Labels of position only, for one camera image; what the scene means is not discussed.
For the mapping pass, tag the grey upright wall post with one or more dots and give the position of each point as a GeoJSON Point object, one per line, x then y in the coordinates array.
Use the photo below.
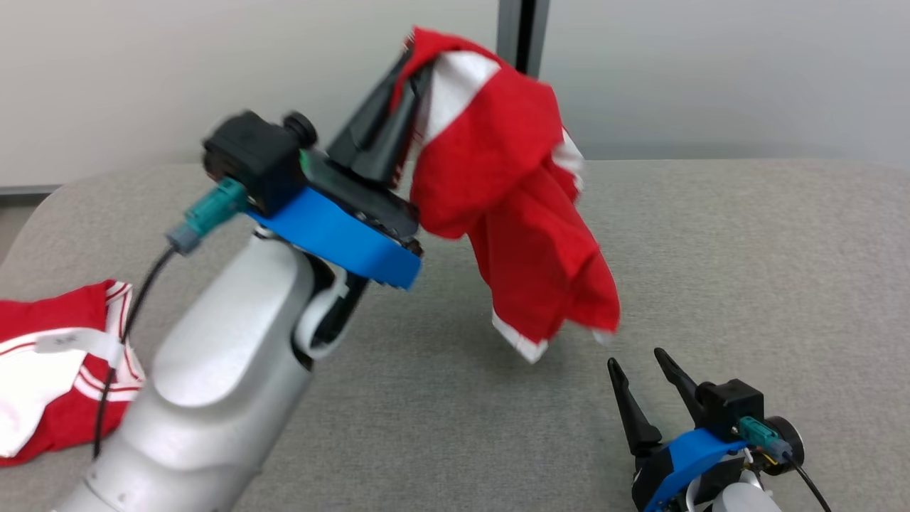
{"type": "Point", "coordinates": [508, 28]}

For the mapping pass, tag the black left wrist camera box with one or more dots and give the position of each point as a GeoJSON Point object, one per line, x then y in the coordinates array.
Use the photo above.
{"type": "Point", "coordinates": [252, 160]}

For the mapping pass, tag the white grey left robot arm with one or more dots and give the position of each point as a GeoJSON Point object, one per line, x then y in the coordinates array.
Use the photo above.
{"type": "Point", "coordinates": [213, 370]}

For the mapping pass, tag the small red white garment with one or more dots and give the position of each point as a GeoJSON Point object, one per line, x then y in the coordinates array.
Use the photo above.
{"type": "Point", "coordinates": [512, 178]}

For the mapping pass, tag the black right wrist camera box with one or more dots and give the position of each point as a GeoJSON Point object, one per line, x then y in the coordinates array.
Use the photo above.
{"type": "Point", "coordinates": [732, 405]}

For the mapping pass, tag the red jersey with white sleeves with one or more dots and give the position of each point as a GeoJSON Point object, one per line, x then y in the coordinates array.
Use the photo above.
{"type": "Point", "coordinates": [57, 427]}

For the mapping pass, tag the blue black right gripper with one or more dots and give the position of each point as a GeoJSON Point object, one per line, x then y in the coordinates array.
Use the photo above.
{"type": "Point", "coordinates": [682, 459]}

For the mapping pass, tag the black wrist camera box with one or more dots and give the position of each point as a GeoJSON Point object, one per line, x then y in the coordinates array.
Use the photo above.
{"type": "Point", "coordinates": [252, 160]}
{"type": "Point", "coordinates": [732, 405]}

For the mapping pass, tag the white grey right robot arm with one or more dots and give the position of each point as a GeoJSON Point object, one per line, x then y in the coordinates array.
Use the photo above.
{"type": "Point", "coordinates": [743, 498]}

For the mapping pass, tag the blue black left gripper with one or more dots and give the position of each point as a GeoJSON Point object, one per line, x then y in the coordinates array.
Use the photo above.
{"type": "Point", "coordinates": [341, 235]}

